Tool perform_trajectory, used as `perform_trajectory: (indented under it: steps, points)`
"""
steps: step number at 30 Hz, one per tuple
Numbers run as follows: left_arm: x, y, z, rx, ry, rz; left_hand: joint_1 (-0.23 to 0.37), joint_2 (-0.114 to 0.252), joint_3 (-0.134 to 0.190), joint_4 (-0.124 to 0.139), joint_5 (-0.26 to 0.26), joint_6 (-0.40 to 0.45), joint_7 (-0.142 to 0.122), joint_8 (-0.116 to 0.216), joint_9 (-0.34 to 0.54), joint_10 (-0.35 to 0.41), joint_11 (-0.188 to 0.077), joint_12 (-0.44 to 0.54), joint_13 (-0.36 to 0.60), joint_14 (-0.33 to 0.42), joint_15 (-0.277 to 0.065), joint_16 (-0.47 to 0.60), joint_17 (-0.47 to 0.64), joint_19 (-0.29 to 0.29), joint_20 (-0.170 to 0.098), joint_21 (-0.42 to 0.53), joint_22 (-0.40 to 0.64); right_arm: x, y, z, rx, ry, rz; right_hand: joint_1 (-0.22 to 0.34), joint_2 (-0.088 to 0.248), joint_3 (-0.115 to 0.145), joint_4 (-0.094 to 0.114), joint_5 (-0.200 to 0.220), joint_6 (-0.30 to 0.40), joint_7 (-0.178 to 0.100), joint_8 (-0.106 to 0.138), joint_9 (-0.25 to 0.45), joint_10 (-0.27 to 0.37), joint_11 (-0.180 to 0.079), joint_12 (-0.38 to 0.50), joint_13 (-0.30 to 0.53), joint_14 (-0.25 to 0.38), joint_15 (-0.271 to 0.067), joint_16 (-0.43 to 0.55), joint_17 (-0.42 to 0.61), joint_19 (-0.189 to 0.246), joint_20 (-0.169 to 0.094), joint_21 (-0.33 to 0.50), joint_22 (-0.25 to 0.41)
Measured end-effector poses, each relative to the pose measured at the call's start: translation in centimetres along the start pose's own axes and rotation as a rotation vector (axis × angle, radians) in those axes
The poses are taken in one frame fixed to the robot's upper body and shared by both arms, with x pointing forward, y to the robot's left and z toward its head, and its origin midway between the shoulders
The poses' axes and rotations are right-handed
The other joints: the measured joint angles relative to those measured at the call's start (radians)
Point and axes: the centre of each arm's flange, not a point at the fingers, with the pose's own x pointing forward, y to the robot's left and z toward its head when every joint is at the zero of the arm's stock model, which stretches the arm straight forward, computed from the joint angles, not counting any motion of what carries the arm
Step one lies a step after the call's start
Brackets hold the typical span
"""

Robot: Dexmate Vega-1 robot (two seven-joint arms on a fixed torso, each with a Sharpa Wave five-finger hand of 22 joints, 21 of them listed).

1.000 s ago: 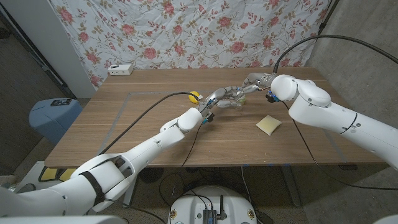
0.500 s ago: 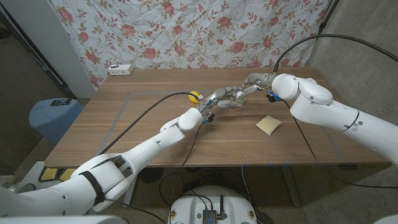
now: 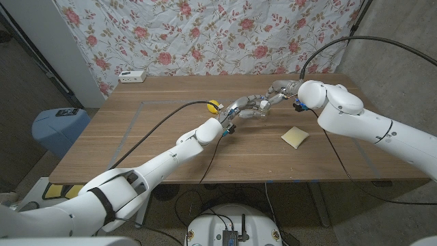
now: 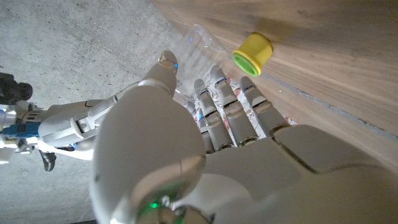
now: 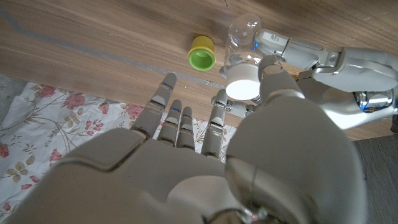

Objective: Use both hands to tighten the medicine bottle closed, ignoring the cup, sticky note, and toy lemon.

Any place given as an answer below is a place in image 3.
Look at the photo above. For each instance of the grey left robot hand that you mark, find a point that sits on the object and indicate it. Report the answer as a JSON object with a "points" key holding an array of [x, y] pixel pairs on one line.
{"points": [[240, 102]]}

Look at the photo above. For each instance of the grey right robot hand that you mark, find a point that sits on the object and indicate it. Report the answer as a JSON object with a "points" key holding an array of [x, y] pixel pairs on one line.
{"points": [[285, 87]]}

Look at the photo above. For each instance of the clear medicine bottle white cap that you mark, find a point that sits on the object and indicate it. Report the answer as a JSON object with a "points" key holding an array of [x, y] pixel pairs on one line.
{"points": [[265, 104]]}

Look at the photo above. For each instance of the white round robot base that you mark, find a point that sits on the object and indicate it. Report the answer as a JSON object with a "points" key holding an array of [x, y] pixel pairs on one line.
{"points": [[208, 225]]}

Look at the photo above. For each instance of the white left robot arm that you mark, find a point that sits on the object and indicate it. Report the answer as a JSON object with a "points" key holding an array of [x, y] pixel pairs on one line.
{"points": [[160, 164]]}

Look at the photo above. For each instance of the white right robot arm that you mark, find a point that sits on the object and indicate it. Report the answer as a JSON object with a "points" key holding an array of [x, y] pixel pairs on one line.
{"points": [[358, 119]]}

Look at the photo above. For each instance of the yellow toy lemon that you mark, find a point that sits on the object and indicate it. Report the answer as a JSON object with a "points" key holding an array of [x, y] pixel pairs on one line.
{"points": [[211, 106]]}

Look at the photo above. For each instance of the floral print backdrop cloth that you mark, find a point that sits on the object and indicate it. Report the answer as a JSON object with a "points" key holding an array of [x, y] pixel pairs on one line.
{"points": [[205, 34]]}

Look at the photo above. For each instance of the black stand pole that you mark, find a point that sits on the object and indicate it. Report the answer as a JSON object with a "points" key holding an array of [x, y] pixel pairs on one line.
{"points": [[358, 18]]}

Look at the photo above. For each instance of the white power strip box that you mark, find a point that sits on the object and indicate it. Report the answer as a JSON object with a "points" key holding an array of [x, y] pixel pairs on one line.
{"points": [[132, 76]]}

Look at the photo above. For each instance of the grey table leg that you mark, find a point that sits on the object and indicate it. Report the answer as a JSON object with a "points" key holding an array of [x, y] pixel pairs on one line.
{"points": [[320, 205]]}

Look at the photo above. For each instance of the black antenna module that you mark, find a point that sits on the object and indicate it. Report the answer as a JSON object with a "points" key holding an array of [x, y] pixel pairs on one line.
{"points": [[229, 237]]}

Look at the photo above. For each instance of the white table leg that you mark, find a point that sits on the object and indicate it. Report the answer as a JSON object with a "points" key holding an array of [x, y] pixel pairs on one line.
{"points": [[142, 217]]}

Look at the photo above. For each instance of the black flat device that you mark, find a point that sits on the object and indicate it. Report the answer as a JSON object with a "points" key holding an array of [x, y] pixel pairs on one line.
{"points": [[67, 112]]}

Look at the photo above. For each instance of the blue grey bin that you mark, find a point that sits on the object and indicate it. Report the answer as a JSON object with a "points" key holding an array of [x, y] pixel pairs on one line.
{"points": [[58, 133]]}

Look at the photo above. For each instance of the yellow black floor sticker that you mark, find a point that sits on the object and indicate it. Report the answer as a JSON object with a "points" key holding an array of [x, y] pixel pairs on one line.
{"points": [[63, 190]]}

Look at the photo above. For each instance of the grey white sneaker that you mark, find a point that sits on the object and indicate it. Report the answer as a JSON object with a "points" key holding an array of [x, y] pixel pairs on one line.
{"points": [[28, 206]]}

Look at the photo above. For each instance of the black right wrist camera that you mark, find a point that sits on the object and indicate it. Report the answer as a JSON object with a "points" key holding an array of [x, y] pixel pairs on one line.
{"points": [[300, 106]]}

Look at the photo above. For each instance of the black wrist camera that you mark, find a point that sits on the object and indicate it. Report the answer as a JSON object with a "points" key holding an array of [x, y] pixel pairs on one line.
{"points": [[300, 106], [229, 130]]}

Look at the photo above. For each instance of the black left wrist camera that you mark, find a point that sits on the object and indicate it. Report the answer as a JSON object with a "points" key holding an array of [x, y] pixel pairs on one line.
{"points": [[229, 130]]}

